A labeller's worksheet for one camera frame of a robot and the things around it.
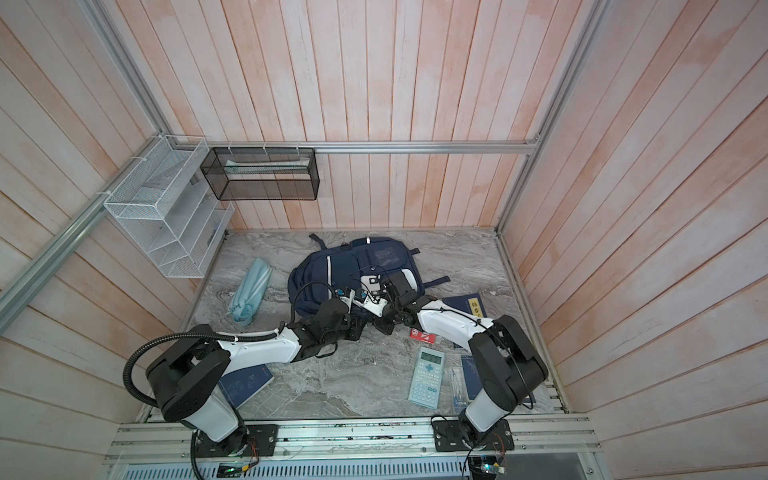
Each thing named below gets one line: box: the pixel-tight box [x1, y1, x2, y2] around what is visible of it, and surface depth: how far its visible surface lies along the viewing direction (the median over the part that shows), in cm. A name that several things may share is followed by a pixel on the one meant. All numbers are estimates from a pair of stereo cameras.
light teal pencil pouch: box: [228, 258, 273, 327], surface depth 97 cm
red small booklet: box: [409, 328, 437, 344], surface depth 92 cm
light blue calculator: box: [408, 346, 445, 410], surface depth 84 cm
